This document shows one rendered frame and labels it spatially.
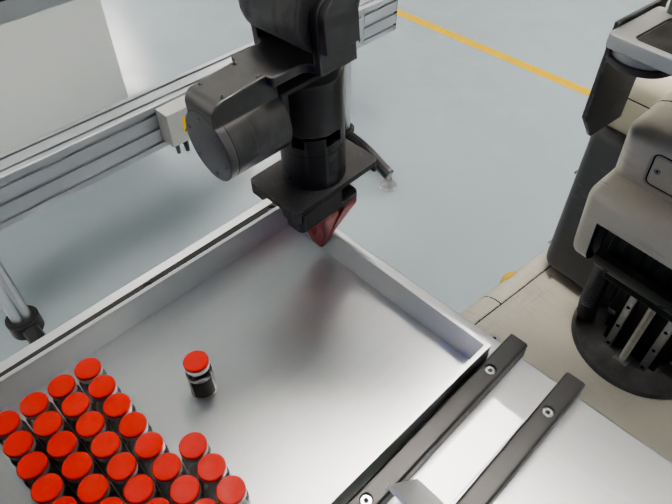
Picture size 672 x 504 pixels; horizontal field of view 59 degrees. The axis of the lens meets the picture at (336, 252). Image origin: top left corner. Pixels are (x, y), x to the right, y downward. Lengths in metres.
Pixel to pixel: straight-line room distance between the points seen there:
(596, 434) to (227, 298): 0.35
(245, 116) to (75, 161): 1.05
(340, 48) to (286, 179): 0.15
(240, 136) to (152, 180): 1.75
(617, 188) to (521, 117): 1.61
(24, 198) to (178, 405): 0.98
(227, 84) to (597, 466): 0.41
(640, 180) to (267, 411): 0.61
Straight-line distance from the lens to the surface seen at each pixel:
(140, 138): 1.52
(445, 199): 2.04
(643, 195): 0.91
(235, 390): 0.53
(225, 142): 0.43
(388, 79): 2.63
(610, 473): 0.54
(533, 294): 1.44
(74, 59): 2.07
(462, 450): 0.51
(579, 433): 0.55
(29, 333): 1.67
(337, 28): 0.43
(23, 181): 1.44
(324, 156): 0.50
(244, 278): 0.61
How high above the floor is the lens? 1.34
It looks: 47 degrees down
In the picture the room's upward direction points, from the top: straight up
